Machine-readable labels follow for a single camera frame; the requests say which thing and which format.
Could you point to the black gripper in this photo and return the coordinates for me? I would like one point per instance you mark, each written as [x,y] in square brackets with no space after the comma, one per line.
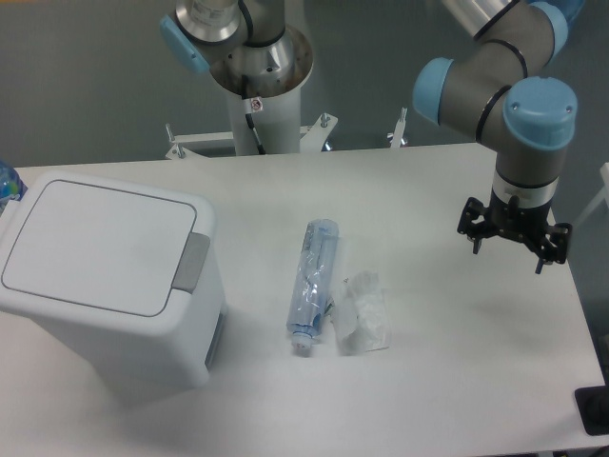
[551,243]

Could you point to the white push-lid trash can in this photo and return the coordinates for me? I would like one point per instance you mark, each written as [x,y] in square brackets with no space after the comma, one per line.
[125,275]

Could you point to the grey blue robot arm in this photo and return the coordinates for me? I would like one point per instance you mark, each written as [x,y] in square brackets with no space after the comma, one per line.
[497,97]

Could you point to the levelling foot bolt right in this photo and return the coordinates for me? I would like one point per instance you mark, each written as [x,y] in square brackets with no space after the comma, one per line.
[396,138]

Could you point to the crumpled clear plastic bag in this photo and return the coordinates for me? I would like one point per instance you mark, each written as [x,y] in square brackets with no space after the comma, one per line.
[359,315]

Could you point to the black device at table corner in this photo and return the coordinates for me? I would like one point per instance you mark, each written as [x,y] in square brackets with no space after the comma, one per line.
[592,404]

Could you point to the crushed clear plastic bottle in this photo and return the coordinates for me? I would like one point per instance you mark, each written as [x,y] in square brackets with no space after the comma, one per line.
[310,293]

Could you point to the blue water bottle at left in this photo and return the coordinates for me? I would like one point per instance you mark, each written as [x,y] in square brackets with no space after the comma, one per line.
[12,187]

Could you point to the white frame at right edge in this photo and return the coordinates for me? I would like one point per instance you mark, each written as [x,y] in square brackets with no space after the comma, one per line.
[598,200]

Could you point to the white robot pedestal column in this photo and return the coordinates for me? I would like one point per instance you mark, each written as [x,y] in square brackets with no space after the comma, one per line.
[263,87]

